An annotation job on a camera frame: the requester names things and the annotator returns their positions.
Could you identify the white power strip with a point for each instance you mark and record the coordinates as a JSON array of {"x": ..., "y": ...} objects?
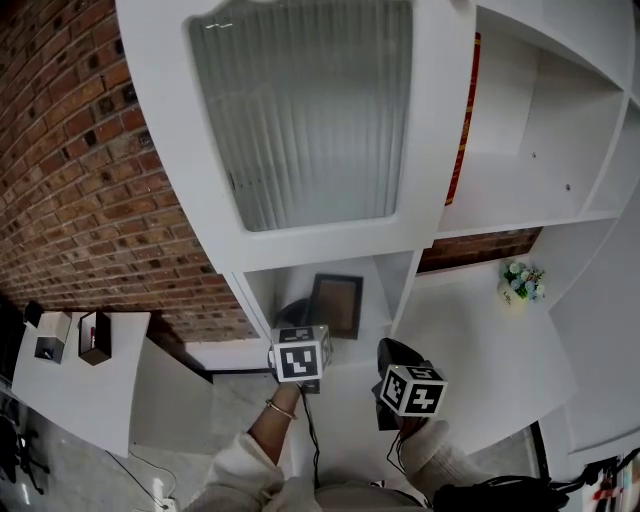
[{"x": 165, "y": 504}]

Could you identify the grey white box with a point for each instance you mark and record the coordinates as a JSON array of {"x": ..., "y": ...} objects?
[{"x": 55, "y": 325}]

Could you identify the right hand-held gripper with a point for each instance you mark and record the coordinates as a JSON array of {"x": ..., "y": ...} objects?
[{"x": 415, "y": 392}]

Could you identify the black bag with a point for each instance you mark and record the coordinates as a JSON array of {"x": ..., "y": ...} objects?
[{"x": 500, "y": 495}]

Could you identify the dark brown open box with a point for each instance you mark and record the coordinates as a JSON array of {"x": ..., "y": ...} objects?
[{"x": 104, "y": 336}]

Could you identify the black office chair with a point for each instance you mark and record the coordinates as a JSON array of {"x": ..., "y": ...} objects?
[{"x": 22, "y": 450}]

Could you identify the white shelving unit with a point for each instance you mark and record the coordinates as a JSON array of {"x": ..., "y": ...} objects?
[{"x": 475, "y": 360}]

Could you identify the ribbed glass cabinet door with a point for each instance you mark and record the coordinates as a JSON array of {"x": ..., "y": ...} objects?
[{"x": 300, "y": 125}]

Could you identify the red book with gold pattern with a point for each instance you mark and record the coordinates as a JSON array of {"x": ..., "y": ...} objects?
[{"x": 462, "y": 125}]

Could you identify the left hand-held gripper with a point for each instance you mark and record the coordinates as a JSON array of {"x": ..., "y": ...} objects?
[{"x": 300, "y": 360}]

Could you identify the rack with small bottles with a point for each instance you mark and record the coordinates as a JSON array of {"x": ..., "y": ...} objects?
[{"x": 610, "y": 492}]

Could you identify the white pot with flowers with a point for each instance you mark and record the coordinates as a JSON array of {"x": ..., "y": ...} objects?
[{"x": 510, "y": 297}]

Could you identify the dark picture frame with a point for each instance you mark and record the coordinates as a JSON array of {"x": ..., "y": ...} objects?
[{"x": 335, "y": 305}]

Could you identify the person's left forearm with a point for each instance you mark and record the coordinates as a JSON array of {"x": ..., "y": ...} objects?
[{"x": 272, "y": 430}]

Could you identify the person's white sweater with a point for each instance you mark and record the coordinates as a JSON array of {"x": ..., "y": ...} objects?
[{"x": 235, "y": 490}]

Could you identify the white shelf compartment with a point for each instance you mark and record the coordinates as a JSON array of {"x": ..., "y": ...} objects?
[{"x": 374, "y": 280}]

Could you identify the small black device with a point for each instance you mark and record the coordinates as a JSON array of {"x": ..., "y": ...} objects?
[{"x": 33, "y": 314}]

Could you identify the white side table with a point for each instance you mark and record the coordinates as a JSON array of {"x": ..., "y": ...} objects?
[{"x": 75, "y": 400}]

